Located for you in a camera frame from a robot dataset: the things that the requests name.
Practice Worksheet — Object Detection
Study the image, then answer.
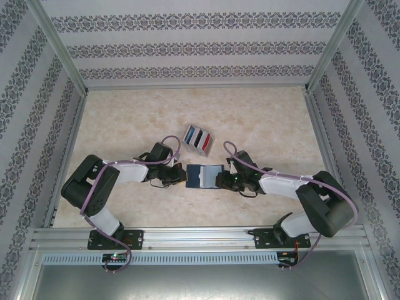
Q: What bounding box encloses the thin black cable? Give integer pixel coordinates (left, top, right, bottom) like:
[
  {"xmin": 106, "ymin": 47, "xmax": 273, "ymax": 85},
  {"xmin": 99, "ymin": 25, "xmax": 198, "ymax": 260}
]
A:
[
  {"xmin": 239, "ymin": 186, "xmax": 266, "ymax": 198},
  {"xmin": 146, "ymin": 177, "xmax": 179, "ymax": 189}
]

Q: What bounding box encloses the small circuit board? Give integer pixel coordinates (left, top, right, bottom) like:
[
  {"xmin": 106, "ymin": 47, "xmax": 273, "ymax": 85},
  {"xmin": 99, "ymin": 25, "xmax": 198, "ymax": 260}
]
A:
[
  {"xmin": 102, "ymin": 253, "xmax": 129, "ymax": 263},
  {"xmin": 279, "ymin": 252, "xmax": 299, "ymax": 265}
]

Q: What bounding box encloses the purple cable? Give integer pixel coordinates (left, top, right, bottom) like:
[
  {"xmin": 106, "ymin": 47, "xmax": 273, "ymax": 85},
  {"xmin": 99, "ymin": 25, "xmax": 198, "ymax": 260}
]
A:
[
  {"xmin": 222, "ymin": 141, "xmax": 359, "ymax": 271},
  {"xmin": 79, "ymin": 135, "xmax": 183, "ymax": 273}
]

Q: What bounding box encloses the blue credit card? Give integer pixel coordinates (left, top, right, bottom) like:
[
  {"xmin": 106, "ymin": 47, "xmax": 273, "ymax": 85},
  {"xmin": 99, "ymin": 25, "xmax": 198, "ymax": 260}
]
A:
[{"xmin": 183, "ymin": 126, "xmax": 196, "ymax": 145}]

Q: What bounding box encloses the grey sheet metal panel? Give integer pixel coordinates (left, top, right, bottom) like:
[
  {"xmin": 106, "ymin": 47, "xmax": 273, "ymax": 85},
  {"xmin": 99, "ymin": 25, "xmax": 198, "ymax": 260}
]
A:
[{"xmin": 36, "ymin": 265, "xmax": 365, "ymax": 300}]

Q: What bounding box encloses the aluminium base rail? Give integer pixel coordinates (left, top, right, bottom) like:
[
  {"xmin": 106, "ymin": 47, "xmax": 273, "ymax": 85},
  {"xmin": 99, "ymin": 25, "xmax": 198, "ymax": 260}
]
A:
[{"xmin": 29, "ymin": 226, "xmax": 366, "ymax": 251}]

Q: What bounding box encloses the slotted grey cable duct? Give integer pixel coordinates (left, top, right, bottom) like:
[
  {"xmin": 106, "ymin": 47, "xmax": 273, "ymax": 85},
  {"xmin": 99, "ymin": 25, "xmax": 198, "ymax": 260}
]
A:
[{"xmin": 42, "ymin": 252, "xmax": 279, "ymax": 266}]

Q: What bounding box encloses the aluminium frame post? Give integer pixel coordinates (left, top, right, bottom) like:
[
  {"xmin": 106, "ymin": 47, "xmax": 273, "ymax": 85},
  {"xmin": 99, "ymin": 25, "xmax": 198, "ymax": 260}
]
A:
[
  {"xmin": 26, "ymin": 0, "xmax": 88, "ymax": 94},
  {"xmin": 302, "ymin": 0, "xmax": 366, "ymax": 93}
]

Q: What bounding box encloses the aluminium side rail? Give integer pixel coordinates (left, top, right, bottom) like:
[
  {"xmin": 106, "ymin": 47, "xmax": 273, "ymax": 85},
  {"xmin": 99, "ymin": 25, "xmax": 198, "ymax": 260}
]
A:
[
  {"xmin": 42, "ymin": 90, "xmax": 88, "ymax": 228},
  {"xmin": 304, "ymin": 90, "xmax": 356, "ymax": 225}
]

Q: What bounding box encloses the dark blue card holder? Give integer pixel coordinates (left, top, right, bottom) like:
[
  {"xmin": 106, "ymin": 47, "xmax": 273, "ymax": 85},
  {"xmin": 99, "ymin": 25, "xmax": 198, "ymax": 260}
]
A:
[{"xmin": 186, "ymin": 163, "xmax": 226, "ymax": 191}]

